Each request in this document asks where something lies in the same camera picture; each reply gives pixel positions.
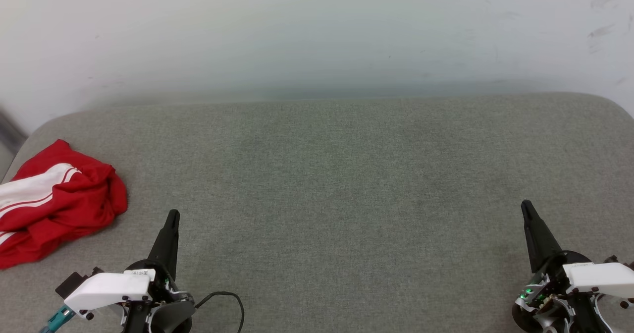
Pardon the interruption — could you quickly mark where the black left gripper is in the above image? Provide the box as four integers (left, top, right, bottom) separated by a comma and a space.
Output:
121, 209, 196, 333

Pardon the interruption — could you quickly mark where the red and white shirt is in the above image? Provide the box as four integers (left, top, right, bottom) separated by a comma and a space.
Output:
0, 139, 128, 270

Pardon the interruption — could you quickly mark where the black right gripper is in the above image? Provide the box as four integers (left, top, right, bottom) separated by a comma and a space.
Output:
512, 199, 634, 333

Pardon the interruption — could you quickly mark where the grey fabric sofa cushion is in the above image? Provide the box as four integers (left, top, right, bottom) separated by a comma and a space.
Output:
0, 92, 634, 333

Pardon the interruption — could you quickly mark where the teal cable connector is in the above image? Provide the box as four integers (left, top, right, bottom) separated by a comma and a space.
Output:
39, 305, 76, 333

